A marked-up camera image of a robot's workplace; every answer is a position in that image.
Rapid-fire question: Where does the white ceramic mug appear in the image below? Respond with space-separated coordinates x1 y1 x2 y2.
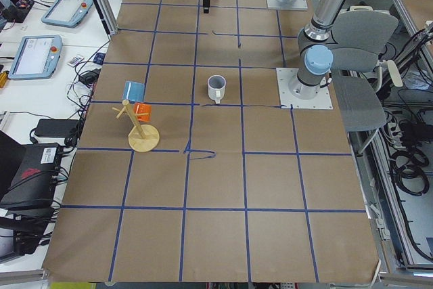
207 75 226 104

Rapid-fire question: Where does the blue mug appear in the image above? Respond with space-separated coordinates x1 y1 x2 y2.
122 81 145 102

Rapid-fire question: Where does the grey office chair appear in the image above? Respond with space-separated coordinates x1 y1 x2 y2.
329 5 405 158

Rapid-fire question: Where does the black red computer box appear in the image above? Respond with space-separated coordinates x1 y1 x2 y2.
1 143 62 210

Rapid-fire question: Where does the black power adapter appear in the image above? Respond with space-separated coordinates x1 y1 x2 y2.
29 119 78 143

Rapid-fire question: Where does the lower blue teach pendant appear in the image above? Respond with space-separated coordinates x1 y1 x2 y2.
8 35 63 80

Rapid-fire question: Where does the orange mug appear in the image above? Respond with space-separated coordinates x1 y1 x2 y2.
133 102 152 123

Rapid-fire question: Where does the brown paper table cover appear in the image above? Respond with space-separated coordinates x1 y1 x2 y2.
43 0 378 283

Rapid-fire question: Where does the upper blue teach pendant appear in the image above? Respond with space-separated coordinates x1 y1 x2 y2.
41 0 93 28

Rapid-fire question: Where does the blue teach pendant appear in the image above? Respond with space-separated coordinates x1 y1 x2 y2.
41 0 93 28
8 35 63 80

